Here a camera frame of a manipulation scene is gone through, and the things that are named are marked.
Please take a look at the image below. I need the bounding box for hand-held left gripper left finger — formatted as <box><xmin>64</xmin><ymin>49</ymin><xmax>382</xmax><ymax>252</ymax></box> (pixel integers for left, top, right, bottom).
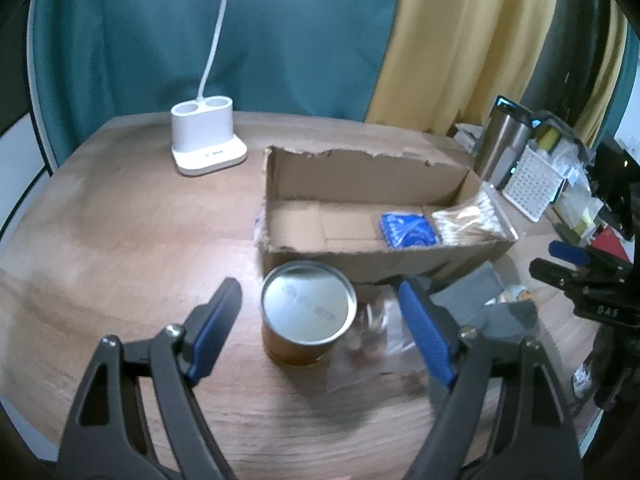
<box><xmin>57</xmin><ymin>277</ymin><xmax>243</xmax><ymax>480</ymax></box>

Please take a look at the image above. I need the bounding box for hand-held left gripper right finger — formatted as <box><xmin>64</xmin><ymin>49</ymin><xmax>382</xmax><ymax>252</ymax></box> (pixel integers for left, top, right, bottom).
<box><xmin>397</xmin><ymin>275</ymin><xmax>586</xmax><ymax>480</ymax></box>

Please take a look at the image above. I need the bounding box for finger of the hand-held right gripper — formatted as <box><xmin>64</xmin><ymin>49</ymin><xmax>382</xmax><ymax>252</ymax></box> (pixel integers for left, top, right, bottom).
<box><xmin>548</xmin><ymin>240</ymin><xmax>632</xmax><ymax>273</ymax></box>
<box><xmin>530</xmin><ymin>258</ymin><xmax>601</xmax><ymax>307</ymax></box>

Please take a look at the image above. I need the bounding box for colourful printed packet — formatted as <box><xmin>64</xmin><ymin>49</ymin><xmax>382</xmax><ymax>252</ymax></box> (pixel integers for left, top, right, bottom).
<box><xmin>500</xmin><ymin>284</ymin><xmax>536</xmax><ymax>306</ymax></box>

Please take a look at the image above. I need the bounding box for clear plastic snack bag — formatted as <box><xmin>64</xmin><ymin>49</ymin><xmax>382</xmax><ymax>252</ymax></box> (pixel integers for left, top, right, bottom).
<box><xmin>325</xmin><ymin>285</ymin><xmax>436</xmax><ymax>396</ymax></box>

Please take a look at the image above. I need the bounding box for grey knitted glove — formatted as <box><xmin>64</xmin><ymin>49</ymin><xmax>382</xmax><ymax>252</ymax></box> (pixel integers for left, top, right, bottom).
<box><xmin>432</xmin><ymin>262</ymin><xmax>507</xmax><ymax>326</ymax></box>
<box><xmin>477</xmin><ymin>300</ymin><xmax>541</xmax><ymax>358</ymax></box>

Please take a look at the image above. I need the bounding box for round tin can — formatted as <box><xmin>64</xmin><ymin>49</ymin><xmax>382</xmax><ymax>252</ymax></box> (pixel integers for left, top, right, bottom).
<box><xmin>260</xmin><ymin>261</ymin><xmax>358</xmax><ymax>367</ymax></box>

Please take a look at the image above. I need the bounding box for cardboard box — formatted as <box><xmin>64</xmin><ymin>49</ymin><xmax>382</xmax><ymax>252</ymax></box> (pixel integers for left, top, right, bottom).
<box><xmin>255</xmin><ymin>145</ymin><xmax>520</xmax><ymax>286</ymax></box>

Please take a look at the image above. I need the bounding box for yellow sticky note pad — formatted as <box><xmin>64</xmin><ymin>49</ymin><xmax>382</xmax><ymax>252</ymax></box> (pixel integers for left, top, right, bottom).
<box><xmin>555</xmin><ymin>190</ymin><xmax>606</xmax><ymax>235</ymax></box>

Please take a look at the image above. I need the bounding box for red book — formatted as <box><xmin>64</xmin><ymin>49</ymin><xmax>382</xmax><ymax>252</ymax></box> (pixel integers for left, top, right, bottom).
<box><xmin>590</xmin><ymin>227</ymin><xmax>633</xmax><ymax>261</ymax></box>

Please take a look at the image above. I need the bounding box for crumpled white paper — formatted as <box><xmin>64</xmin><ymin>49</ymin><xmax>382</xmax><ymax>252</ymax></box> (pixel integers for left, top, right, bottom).
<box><xmin>572</xmin><ymin>360</ymin><xmax>598</xmax><ymax>401</ymax></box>

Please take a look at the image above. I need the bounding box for white perforated basket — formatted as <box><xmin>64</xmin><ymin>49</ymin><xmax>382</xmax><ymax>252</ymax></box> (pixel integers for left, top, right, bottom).
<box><xmin>501</xmin><ymin>145</ymin><xmax>568</xmax><ymax>222</ymax></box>

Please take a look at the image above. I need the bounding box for black monitor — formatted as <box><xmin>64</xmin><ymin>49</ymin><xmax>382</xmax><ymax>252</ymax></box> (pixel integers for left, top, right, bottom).
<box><xmin>595</xmin><ymin>140</ymin><xmax>640</xmax><ymax>241</ymax></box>

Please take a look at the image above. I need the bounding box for crumpled clear plastic bag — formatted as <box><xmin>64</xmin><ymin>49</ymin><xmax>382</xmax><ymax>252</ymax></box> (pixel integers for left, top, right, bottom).
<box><xmin>547</xmin><ymin>135</ymin><xmax>597</xmax><ymax>196</ymax></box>

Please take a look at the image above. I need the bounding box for bag of cotton swabs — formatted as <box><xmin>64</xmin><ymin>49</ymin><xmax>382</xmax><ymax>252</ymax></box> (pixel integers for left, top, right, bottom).
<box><xmin>431</xmin><ymin>185</ymin><xmax>518</xmax><ymax>247</ymax></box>

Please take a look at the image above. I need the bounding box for blue plastic packet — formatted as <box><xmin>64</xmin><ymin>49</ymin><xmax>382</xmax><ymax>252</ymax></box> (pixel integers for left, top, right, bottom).
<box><xmin>379</xmin><ymin>212</ymin><xmax>441</xmax><ymax>250</ymax></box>

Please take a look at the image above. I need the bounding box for yellow sponge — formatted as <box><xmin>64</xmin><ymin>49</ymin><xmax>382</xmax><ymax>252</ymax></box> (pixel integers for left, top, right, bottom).
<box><xmin>535</xmin><ymin>127</ymin><xmax>561</xmax><ymax>153</ymax></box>

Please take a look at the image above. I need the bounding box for stainless steel tumbler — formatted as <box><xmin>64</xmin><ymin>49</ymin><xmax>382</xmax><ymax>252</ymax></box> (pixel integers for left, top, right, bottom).
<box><xmin>472</xmin><ymin>95</ymin><xmax>533</xmax><ymax>191</ymax></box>

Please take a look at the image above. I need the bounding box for small white paper box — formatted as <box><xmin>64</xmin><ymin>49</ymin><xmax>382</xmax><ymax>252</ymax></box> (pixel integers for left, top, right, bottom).
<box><xmin>454</xmin><ymin>123</ymin><xmax>484</xmax><ymax>155</ymax></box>

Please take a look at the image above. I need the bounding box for white desk lamp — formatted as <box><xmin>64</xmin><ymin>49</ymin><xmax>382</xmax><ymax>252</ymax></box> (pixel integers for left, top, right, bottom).
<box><xmin>170</xmin><ymin>0</ymin><xmax>308</xmax><ymax>177</ymax></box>

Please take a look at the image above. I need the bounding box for dark grey curtain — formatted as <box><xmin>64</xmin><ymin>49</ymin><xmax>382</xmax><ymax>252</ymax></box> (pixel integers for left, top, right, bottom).
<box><xmin>520</xmin><ymin>0</ymin><xmax>616</xmax><ymax>126</ymax></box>

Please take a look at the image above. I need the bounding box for yellow curtain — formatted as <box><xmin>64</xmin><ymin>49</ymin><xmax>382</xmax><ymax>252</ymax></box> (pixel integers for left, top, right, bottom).
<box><xmin>365</xmin><ymin>0</ymin><xmax>558</xmax><ymax>136</ymax></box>

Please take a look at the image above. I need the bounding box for teal curtain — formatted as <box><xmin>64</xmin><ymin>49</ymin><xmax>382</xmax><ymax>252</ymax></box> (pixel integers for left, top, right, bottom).
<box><xmin>30</xmin><ymin>0</ymin><xmax>406</xmax><ymax>161</ymax></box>

